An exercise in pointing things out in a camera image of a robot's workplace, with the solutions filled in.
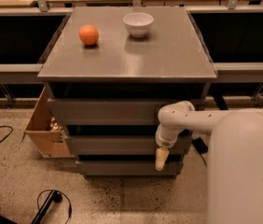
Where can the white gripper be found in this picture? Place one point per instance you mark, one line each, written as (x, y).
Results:
(164, 139)

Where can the grey drawer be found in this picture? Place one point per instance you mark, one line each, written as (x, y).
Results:
(107, 111)
(127, 168)
(111, 145)

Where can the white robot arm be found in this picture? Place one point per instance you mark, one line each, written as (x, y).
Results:
(234, 159)

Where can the grey bottom drawer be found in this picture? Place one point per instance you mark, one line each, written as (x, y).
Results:
(127, 168)

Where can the grey drawer cabinet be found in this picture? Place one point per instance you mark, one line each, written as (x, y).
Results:
(167, 63)

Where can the grey top drawer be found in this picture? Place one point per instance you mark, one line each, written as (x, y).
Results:
(107, 111)

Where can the black power adapter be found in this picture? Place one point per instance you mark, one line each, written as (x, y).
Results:
(200, 146)

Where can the cardboard box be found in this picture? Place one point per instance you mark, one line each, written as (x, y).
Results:
(44, 131)

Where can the white ceramic bowl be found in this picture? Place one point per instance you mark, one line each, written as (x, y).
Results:
(138, 23)

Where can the orange ball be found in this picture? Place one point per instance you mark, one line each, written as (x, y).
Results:
(88, 35)

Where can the black stand with cable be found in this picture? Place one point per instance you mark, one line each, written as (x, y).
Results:
(53, 196)

